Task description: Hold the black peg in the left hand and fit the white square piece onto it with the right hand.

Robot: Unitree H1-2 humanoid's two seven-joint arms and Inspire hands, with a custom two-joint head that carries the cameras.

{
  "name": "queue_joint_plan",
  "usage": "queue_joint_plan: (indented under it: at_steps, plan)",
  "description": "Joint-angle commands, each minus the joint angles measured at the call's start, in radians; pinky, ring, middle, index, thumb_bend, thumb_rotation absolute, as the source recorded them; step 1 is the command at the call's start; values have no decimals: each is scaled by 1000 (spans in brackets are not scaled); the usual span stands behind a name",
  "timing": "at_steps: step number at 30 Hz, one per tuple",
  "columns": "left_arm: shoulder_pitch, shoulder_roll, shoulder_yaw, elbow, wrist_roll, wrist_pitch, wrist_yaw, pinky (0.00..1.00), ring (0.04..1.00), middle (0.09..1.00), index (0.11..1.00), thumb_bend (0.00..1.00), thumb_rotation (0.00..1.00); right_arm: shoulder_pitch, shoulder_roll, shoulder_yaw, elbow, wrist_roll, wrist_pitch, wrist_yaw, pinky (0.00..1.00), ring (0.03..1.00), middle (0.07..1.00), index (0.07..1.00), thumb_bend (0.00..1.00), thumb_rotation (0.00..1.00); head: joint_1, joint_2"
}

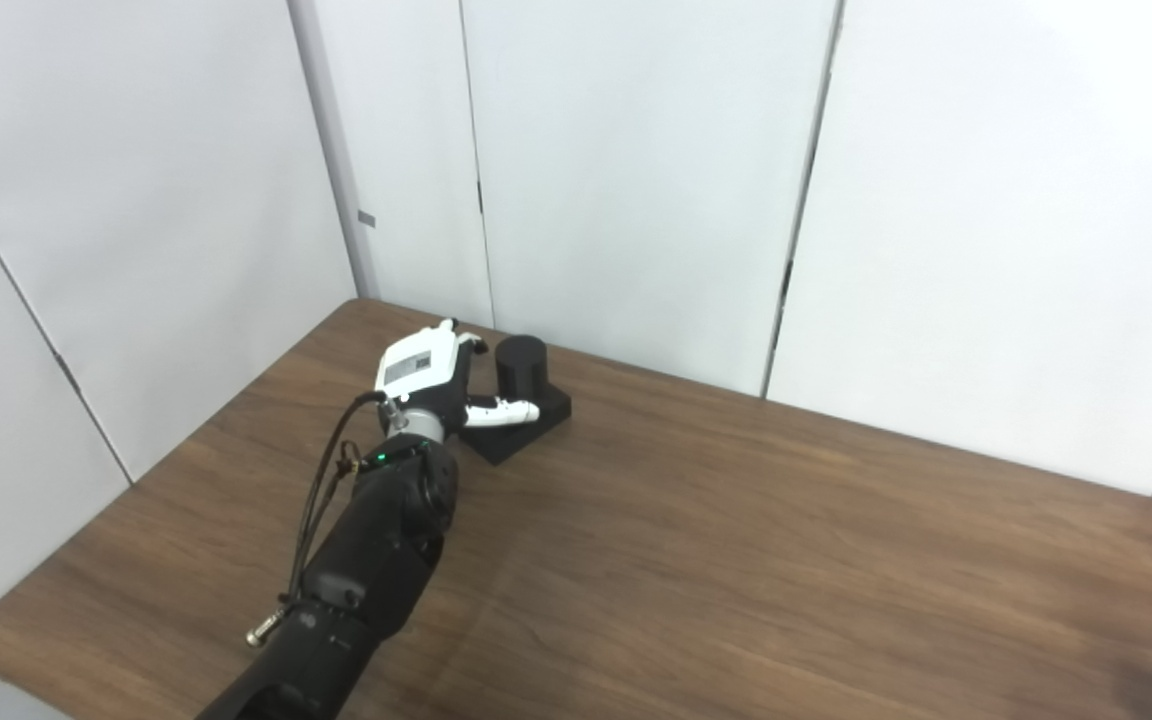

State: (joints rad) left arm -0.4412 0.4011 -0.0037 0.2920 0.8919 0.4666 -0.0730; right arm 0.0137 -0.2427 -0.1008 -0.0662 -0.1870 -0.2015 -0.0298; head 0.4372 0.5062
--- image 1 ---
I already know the black peg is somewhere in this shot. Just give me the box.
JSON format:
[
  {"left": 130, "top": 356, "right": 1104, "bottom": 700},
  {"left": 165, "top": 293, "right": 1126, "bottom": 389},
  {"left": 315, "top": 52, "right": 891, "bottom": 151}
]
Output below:
[{"left": 456, "top": 335, "right": 573, "bottom": 467}]

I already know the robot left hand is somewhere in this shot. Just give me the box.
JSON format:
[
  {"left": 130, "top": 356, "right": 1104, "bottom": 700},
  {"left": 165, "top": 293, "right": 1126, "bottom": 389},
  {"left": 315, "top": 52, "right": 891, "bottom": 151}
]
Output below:
[{"left": 374, "top": 318, "right": 542, "bottom": 441}]

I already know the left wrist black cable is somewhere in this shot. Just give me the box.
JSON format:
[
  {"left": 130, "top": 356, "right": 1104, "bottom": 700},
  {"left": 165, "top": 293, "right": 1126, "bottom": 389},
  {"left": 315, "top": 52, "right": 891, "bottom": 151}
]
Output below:
[{"left": 244, "top": 392, "right": 409, "bottom": 649}]

